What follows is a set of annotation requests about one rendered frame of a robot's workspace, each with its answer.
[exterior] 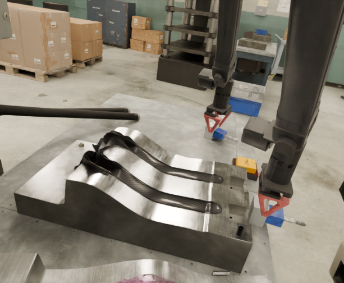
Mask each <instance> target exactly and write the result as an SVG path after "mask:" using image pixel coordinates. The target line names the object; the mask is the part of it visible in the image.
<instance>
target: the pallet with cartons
mask: <svg viewBox="0 0 344 283"><path fill-rule="evenodd" d="M70 28H71V31H70V32H71V49H72V61H73V62H76V68H80V69H84V68H85V65H91V66H92V65H94V64H95V63H94V62H95V61H97V62H102V60H103V57H102V54H103V40H102V22H97V21H90V20H83V19H77V18H73V17H70Z"/></svg>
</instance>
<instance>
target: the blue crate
mask: <svg viewBox="0 0 344 283"><path fill-rule="evenodd" d="M228 104H230V105H232V108H231V110H232V112H236V113H240V114H243V115H248V116H254V117H258V114H259V111H260V108H261V105H262V103H259V102H254V101H250V100H246V99H241V98H236V97H232V96H230V99H229V103H228Z"/></svg>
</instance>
